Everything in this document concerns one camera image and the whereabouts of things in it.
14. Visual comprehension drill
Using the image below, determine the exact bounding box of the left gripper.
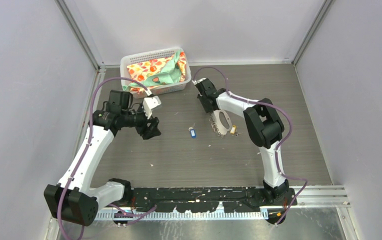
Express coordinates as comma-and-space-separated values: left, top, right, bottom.
121, 103, 161, 139

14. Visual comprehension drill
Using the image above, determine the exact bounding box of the metal key organizer plate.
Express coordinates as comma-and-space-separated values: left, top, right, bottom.
209, 110, 232, 137

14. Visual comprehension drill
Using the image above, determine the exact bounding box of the blue tagged key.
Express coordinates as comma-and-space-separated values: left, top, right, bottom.
188, 124, 197, 139

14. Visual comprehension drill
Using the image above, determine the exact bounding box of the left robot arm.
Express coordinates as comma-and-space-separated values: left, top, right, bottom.
43, 90, 162, 227

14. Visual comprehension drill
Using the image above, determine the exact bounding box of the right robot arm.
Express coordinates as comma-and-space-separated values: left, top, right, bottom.
192, 78, 296, 207

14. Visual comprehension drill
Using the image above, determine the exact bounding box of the floral cloth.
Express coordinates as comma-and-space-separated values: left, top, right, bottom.
122, 49, 187, 92

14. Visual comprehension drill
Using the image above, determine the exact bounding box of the yellow tagged key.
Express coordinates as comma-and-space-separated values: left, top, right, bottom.
229, 125, 243, 136

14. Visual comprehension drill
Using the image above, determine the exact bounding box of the white plastic basket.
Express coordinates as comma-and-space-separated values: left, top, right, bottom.
119, 47, 191, 99

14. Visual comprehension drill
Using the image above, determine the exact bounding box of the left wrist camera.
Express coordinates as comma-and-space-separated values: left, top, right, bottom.
142, 96, 162, 119

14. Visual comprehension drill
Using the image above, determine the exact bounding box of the white cable duct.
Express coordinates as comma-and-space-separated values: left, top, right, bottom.
94, 209, 269, 221

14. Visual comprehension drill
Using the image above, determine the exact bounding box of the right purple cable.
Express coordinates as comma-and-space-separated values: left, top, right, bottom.
192, 66, 309, 227

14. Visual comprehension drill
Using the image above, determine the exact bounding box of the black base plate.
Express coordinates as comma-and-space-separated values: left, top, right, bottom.
113, 186, 295, 213

